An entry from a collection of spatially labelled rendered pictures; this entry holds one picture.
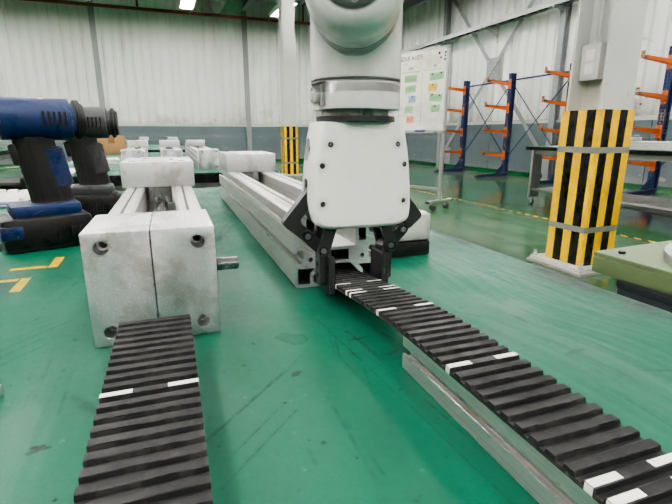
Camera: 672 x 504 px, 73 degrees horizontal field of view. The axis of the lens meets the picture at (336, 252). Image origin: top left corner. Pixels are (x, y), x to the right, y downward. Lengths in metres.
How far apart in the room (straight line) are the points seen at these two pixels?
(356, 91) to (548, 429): 0.29
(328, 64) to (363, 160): 0.09
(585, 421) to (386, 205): 0.26
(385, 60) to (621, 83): 3.30
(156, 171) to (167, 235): 0.41
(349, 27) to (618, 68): 3.34
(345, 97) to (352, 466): 0.29
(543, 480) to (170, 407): 0.19
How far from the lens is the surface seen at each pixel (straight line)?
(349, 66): 0.42
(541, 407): 0.27
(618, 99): 3.67
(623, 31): 3.68
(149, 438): 0.24
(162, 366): 0.30
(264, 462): 0.27
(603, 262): 0.65
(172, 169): 0.80
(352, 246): 0.52
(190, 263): 0.40
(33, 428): 0.34
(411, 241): 0.65
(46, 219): 0.80
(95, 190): 1.04
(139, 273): 0.40
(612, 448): 0.26
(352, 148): 0.43
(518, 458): 0.27
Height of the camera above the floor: 0.95
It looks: 15 degrees down
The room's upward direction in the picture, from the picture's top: straight up
